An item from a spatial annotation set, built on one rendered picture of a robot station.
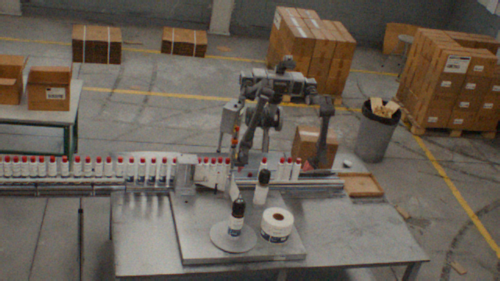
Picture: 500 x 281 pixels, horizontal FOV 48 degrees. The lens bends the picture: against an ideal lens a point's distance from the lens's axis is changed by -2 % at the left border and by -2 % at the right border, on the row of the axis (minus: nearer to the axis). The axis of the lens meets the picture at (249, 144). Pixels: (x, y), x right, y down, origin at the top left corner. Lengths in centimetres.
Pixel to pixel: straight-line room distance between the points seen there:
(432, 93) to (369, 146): 123
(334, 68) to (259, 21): 234
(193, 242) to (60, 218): 180
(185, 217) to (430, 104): 428
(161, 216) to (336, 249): 119
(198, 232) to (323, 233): 88
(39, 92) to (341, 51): 390
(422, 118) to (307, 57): 162
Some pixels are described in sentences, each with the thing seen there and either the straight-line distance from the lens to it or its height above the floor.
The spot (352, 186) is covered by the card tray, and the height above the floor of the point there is 83.
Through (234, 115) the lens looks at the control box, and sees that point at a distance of 389.
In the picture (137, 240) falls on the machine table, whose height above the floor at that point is 83.
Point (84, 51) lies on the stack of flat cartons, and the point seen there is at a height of 16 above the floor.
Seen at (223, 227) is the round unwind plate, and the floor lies 89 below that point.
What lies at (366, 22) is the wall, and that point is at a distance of 989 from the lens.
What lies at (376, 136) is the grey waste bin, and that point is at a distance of 644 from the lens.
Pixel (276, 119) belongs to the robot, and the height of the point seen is 117.
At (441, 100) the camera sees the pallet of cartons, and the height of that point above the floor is 53.
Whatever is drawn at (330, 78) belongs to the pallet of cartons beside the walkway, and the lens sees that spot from 750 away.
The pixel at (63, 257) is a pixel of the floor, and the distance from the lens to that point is 479.
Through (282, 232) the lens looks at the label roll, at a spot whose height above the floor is 98.
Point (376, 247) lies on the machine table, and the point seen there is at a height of 83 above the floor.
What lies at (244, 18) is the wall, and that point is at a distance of 936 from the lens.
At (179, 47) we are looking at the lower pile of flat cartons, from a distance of 825.
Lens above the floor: 329
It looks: 31 degrees down
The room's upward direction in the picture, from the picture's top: 11 degrees clockwise
